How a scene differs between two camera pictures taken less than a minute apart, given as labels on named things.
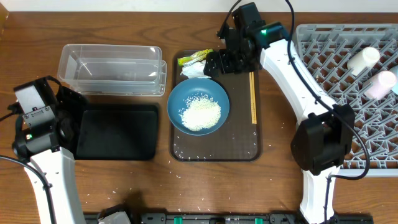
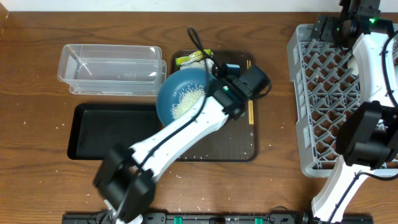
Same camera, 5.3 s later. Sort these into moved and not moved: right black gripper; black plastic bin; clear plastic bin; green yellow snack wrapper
Moved: right black gripper
Not moved: clear plastic bin; green yellow snack wrapper; black plastic bin
